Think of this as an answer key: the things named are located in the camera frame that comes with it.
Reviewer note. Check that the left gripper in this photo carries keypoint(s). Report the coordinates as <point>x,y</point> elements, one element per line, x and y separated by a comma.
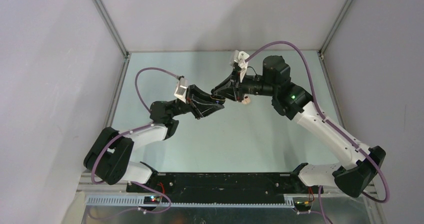
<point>200,108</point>

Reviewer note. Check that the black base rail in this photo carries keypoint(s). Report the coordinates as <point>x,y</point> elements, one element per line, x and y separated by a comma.
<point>228,188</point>

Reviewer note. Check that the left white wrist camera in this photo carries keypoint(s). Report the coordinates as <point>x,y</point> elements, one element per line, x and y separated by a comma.
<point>181,89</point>

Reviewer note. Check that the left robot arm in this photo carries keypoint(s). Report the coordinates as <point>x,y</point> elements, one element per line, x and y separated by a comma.
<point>109,157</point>

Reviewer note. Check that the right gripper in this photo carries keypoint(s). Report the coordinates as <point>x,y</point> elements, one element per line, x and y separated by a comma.
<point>231,88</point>

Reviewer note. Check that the left aluminium frame post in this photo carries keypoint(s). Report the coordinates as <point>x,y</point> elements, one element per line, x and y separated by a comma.
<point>106,18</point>

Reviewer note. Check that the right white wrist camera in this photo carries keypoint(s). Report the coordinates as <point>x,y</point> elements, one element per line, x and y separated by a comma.
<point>239,61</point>

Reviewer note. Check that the black earbud charging case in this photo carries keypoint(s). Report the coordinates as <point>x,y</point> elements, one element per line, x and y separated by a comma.
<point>219,99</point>

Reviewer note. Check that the white earbud charging case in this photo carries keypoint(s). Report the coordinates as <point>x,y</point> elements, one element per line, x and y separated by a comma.
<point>246,100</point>

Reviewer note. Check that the aluminium frame post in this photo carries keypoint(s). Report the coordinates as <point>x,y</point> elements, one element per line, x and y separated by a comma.
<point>336,25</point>
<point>106,18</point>

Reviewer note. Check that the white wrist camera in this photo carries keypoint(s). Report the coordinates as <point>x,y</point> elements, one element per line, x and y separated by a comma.
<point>181,89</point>
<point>239,61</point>

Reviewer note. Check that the right aluminium frame post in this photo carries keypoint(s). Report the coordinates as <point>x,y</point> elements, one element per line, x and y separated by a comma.
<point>336,25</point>

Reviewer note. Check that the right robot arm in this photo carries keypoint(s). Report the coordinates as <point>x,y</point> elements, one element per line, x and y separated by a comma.
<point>356,161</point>

